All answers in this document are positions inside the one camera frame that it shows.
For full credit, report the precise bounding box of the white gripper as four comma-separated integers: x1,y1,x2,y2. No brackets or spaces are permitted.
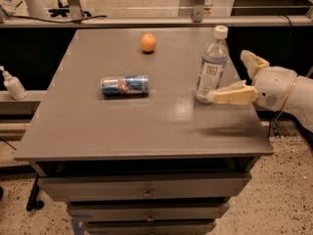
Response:
206,50,297,112

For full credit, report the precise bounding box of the grey drawer cabinet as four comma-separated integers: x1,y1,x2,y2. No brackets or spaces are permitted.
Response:
13,27,275,235

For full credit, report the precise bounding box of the top grey drawer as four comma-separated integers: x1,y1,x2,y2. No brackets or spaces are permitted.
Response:
38,172,251,202

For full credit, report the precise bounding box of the black caster wheel leg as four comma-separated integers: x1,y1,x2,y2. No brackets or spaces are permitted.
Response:
26,176,44,212

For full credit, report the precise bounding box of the clear plastic water bottle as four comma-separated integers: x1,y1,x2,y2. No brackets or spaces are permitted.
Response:
195,25,229,104

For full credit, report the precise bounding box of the middle grey drawer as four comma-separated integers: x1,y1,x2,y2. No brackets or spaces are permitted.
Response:
67,202,229,221

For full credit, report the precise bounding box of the grey metal rail frame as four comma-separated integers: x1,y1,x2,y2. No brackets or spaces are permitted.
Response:
1,0,313,27

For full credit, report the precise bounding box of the white pump dispenser bottle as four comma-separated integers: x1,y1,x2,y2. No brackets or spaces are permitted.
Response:
0,66,27,100

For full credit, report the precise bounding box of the bottom grey drawer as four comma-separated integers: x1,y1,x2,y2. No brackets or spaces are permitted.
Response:
86,219,216,235

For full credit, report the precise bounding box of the orange fruit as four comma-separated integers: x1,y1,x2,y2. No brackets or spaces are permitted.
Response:
141,33,157,52

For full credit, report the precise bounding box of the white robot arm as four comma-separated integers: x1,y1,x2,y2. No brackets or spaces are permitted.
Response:
206,50,313,132

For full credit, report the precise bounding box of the blue silver drink can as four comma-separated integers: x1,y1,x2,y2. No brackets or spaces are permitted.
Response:
101,75,149,95

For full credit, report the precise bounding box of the black cable on rail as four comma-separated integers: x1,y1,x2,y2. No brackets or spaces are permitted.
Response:
0,4,109,24

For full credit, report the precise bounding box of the grey drawer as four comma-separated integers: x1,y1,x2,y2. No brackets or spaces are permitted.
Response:
67,202,229,221
86,219,216,235
38,172,251,202

